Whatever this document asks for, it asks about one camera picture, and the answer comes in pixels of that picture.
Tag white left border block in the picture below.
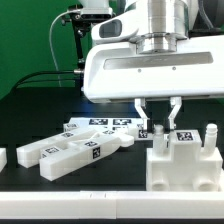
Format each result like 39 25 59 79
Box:
0 148 7 172

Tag front long chair side piece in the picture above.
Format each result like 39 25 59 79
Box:
39 133 134 181

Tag black cables on table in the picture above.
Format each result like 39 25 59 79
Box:
11 69 88 93

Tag grey cable on stand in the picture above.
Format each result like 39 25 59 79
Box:
48 9 82 88

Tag grey corrugated arm hose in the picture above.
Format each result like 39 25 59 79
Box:
198 0 214 31

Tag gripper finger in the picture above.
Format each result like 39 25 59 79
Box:
134 98 151 132
168 97 182 130

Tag rear long chair side piece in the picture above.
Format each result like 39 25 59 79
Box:
16 127 134 168

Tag white chair seat block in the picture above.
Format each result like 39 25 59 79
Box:
146 124 223 192

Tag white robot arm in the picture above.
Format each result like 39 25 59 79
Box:
84 0 224 129

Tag black camera stand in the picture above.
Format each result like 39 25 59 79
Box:
62 3 114 88

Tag long chair side piece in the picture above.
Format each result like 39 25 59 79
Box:
16 127 134 168
39 133 134 181

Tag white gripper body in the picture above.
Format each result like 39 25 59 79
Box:
83 19 224 102

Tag white front border rail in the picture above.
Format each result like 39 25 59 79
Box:
0 191 224 219

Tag flat white tagged base plate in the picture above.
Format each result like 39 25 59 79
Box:
63 117 145 131

